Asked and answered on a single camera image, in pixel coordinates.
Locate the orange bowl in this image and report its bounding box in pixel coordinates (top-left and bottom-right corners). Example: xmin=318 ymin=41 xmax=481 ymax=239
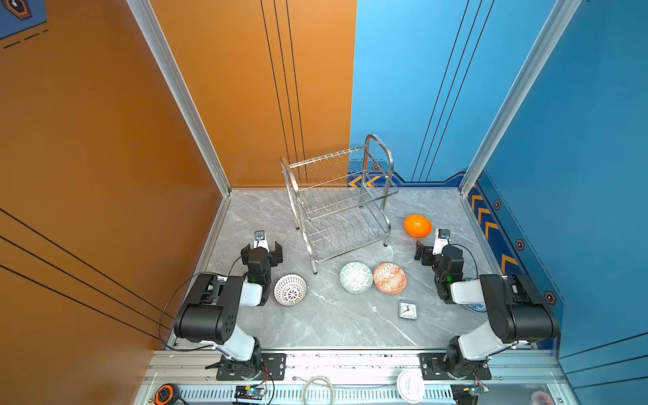
xmin=403 ymin=214 xmax=433 ymax=239

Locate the blue white floral bowl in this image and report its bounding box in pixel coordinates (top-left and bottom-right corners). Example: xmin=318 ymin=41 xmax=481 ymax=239
xmin=464 ymin=278 xmax=487 ymax=313

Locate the silver wire dish rack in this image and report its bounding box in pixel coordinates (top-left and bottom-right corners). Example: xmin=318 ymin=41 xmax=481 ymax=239
xmin=280 ymin=134 xmax=398 ymax=274

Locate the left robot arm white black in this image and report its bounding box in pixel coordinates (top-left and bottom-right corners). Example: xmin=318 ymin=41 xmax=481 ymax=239
xmin=174 ymin=242 xmax=283 ymax=380

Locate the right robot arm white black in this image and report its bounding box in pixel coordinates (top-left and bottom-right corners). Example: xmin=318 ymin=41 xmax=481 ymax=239
xmin=414 ymin=242 xmax=560 ymax=381

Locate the white black lattice bowl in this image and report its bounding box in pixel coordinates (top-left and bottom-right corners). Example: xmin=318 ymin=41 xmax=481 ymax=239
xmin=273 ymin=274 xmax=307 ymax=306

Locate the red patterned bowl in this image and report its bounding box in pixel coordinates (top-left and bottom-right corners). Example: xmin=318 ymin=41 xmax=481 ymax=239
xmin=373 ymin=263 xmax=408 ymax=295

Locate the small square clock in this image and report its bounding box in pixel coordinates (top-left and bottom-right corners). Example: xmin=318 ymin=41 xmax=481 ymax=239
xmin=398 ymin=300 xmax=418 ymax=321

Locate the green patterned bowl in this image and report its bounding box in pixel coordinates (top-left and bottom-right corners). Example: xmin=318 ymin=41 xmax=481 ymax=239
xmin=339 ymin=262 xmax=374 ymax=295

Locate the right circuit board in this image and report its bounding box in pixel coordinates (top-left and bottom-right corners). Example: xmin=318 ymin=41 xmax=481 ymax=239
xmin=463 ymin=381 xmax=489 ymax=397

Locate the green circuit board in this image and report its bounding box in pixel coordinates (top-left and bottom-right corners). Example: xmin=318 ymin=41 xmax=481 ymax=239
xmin=234 ymin=386 xmax=268 ymax=403

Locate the pink round object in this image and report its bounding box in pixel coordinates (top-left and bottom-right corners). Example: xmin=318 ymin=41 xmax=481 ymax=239
xmin=530 ymin=391 xmax=555 ymax=405

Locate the orange black tape measure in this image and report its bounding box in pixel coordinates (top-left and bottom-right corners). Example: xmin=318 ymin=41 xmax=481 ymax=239
xmin=152 ymin=383 xmax=181 ymax=405

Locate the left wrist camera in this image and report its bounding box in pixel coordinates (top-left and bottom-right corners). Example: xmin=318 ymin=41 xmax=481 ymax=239
xmin=253 ymin=231 xmax=270 ymax=251

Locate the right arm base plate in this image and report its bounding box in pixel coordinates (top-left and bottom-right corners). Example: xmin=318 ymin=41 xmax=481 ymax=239
xmin=418 ymin=353 xmax=492 ymax=381

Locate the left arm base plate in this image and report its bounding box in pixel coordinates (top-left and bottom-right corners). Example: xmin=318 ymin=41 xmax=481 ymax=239
xmin=216 ymin=351 xmax=287 ymax=381

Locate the coiled white cable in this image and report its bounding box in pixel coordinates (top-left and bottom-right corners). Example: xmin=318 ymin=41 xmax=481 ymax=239
xmin=301 ymin=375 xmax=336 ymax=405

